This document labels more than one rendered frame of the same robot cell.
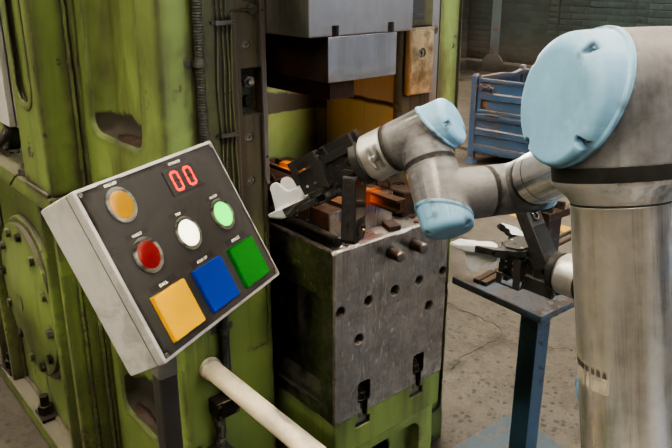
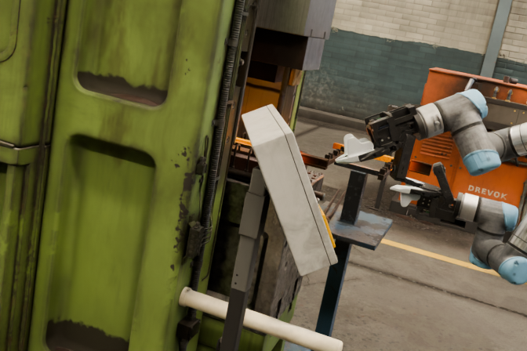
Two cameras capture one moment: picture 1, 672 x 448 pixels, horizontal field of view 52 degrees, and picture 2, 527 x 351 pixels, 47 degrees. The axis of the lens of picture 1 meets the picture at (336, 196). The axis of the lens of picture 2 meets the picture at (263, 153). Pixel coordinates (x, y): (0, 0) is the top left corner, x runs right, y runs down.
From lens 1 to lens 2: 1.01 m
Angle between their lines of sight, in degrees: 32
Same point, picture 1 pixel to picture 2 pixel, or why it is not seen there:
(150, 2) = not seen: outside the picture
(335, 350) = (278, 273)
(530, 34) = not seen: hidden behind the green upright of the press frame
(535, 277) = (442, 209)
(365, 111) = (249, 94)
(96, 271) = (296, 193)
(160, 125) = (203, 88)
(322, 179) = (396, 135)
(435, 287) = not seen: hidden behind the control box
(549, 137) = not seen: outside the picture
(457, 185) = (492, 142)
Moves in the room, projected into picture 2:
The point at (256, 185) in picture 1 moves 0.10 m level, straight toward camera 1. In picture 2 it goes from (228, 144) to (248, 153)
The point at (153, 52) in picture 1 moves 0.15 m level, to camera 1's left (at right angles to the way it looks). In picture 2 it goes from (209, 29) to (150, 19)
